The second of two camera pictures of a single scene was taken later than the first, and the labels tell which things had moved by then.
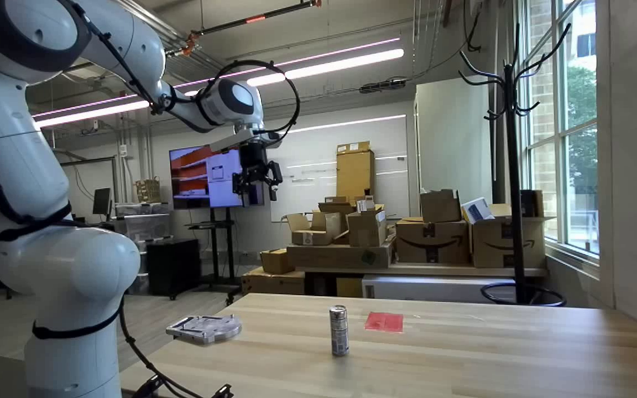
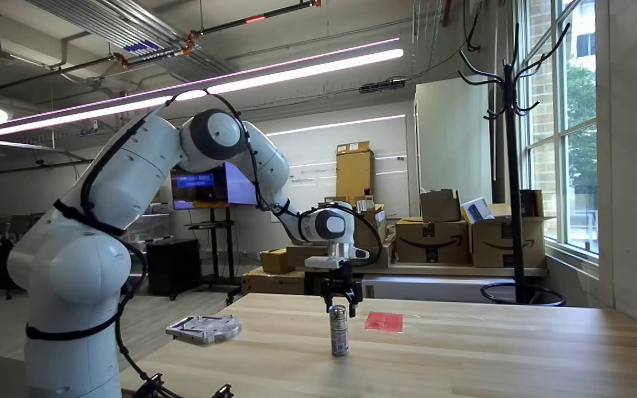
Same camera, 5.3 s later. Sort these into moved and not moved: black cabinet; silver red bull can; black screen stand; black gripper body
Moved: black gripper body
Not moved: black screen stand; silver red bull can; black cabinet
